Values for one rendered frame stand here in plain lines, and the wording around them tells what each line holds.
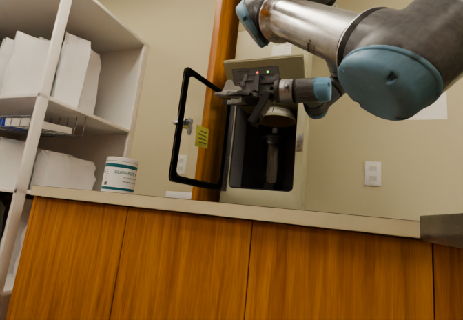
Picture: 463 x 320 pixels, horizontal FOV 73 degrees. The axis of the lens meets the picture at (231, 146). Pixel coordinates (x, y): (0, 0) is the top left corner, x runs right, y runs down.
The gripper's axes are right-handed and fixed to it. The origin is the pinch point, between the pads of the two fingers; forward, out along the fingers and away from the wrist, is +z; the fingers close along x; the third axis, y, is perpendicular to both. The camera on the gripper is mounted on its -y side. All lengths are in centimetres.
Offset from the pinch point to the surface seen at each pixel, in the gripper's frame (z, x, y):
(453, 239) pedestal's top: -54, 45, -37
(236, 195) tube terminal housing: 0.7, -25.8, -30.0
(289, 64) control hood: -18.5, -16.5, 19.8
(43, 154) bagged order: 109, -23, -18
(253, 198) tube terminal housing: -6.2, -25.8, -30.5
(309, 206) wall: -22, -69, -30
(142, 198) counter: 22.1, 4.2, -35.4
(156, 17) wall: 90, -69, 91
